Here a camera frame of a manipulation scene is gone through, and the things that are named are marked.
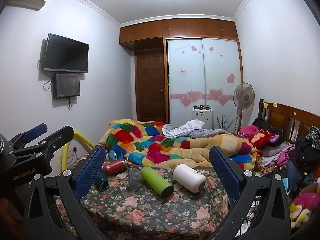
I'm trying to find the yellow padded rail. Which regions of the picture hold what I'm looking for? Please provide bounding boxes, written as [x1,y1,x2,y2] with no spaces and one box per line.
[61,129,95,173]

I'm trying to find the red insulated cup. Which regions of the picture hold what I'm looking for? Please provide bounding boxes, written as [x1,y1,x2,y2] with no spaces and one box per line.
[102,159,127,176]

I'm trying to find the yellow plush toy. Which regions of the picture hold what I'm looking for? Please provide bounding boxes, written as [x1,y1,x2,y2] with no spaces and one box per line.
[290,205,312,228]

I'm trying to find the colourful patchwork blanket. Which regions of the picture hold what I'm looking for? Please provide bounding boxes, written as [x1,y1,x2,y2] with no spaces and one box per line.
[99,120,263,172]

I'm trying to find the black wall television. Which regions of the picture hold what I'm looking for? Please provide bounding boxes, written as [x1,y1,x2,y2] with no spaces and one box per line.
[41,33,89,74]

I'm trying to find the floral bed sheet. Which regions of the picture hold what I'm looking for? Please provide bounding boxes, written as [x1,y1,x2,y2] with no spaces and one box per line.
[54,152,253,240]

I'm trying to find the white insulated cup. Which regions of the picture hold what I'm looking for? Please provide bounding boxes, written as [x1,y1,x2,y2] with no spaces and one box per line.
[172,164,207,193]

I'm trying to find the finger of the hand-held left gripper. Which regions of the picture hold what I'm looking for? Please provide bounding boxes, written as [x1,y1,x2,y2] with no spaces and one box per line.
[7,123,48,151]
[11,126,75,157]

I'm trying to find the black bag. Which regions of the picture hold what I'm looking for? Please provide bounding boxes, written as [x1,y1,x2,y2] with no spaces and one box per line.
[252,116,272,131]

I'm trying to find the dark dried twigs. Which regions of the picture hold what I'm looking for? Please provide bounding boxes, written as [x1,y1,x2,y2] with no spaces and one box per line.
[216,115,236,132]

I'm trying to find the dark teal cup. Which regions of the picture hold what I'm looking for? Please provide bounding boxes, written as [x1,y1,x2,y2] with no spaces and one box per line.
[94,169,109,189]

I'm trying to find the wooden wardrobe with sliding doors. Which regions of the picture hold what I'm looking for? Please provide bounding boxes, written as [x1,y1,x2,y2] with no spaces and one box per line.
[119,18,244,133]

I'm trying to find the green insulated cup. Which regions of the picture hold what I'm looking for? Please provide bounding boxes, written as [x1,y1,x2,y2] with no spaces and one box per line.
[140,166,175,198]

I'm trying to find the pink clothes pile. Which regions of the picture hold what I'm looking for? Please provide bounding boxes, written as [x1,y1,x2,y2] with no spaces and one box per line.
[272,142,298,168]

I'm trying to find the wooden bed headboard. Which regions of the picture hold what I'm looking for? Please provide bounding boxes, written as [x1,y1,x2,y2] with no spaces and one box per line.
[259,98,320,144]

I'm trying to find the pink plush toy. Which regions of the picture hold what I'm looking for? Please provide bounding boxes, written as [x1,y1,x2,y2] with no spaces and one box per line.
[292,192,320,211]

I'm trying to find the pink cloth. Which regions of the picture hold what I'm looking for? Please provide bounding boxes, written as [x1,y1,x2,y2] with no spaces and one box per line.
[237,125,259,138]

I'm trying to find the white air conditioner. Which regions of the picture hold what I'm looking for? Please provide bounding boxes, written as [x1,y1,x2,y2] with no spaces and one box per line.
[6,0,46,11]

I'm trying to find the clear glass cup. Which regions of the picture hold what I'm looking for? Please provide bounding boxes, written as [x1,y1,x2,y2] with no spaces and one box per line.
[127,168,142,191]

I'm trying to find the small black wall monitor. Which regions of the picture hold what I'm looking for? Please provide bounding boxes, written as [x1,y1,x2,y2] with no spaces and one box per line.
[52,73,81,99]

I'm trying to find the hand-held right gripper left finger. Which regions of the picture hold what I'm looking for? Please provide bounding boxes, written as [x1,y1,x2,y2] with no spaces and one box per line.
[22,145,108,240]

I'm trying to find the standing electric fan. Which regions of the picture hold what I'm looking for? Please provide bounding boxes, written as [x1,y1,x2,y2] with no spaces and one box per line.
[233,82,255,133]

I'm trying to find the small white cabinet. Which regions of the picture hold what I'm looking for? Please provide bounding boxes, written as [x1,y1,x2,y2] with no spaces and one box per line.
[191,109,214,129]

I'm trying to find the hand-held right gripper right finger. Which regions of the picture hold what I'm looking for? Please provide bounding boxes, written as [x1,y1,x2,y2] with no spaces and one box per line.
[207,146,293,240]

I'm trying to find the grey crumpled cloth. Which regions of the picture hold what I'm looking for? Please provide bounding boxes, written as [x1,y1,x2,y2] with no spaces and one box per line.
[162,119,233,138]

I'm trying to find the brown wooden door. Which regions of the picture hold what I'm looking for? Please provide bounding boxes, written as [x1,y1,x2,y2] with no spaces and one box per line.
[135,50,167,124]

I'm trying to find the black clothes pile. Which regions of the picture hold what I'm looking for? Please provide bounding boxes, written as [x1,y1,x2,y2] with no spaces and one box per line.
[295,126,320,171]

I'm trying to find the red plush toy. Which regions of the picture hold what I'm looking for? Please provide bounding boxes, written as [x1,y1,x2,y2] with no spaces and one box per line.
[247,129,281,151]

